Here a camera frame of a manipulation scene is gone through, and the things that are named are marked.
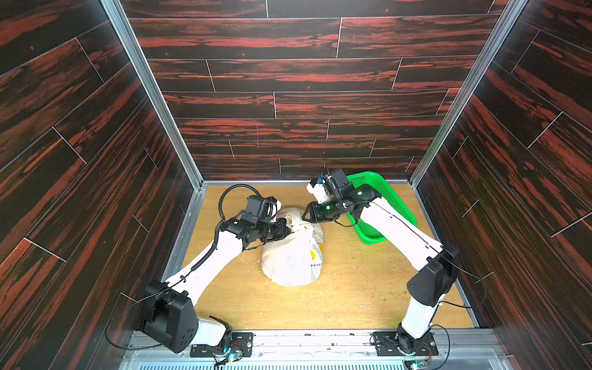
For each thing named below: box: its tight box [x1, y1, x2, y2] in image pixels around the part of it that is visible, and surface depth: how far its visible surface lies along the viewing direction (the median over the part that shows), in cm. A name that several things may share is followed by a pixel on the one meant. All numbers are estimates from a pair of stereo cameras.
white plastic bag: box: [261, 207, 324, 287], surface depth 82 cm
